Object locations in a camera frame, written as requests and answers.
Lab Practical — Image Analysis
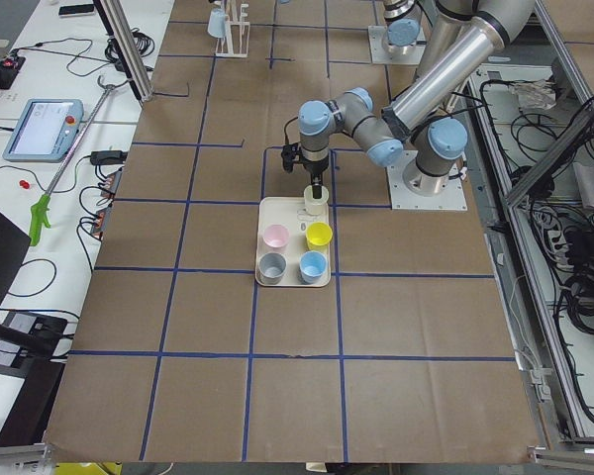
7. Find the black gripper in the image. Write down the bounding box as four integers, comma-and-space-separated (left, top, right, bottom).
304, 150, 327, 200

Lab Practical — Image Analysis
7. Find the pale green plastic cup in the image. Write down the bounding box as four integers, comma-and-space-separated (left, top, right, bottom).
303, 185, 329, 217

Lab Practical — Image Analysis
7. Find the light blue plastic cup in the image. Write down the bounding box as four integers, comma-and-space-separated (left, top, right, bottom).
207, 8, 227, 39

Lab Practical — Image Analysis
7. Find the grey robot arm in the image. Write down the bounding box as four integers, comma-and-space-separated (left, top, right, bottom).
383, 0, 422, 48
281, 0, 535, 199

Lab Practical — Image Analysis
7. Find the yellow plastic cup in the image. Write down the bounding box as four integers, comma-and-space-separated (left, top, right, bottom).
306, 222, 333, 251

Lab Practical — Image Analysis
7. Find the pink plastic cup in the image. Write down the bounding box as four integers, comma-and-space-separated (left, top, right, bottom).
261, 224, 290, 252

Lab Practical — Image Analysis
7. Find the grey plastic cup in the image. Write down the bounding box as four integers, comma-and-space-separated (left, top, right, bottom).
257, 252, 287, 286

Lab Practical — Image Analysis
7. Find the cream plastic tray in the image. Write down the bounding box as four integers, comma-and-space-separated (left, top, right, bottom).
255, 197, 332, 288

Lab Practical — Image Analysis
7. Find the black power adapter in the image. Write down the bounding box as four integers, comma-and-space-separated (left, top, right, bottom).
90, 149, 128, 165

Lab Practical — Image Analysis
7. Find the teach pendant tablet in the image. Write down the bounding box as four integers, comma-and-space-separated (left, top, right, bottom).
3, 99, 83, 163

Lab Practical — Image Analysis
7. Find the green grabber tool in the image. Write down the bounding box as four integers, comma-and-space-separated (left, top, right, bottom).
29, 75, 129, 246

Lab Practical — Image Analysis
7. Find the black smartphone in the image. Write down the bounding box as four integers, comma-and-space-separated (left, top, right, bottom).
58, 3, 95, 17

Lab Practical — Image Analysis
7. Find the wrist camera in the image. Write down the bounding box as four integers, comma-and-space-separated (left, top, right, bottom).
280, 142, 303, 173

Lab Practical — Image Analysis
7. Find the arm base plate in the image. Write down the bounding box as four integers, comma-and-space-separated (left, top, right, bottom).
386, 150, 467, 212
368, 26, 427, 66

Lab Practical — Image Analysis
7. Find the white wire cup rack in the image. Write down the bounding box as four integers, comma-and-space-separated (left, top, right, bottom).
213, 1, 250, 58

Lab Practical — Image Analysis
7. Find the aluminium frame post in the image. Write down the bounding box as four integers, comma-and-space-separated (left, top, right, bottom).
93, 0, 153, 104

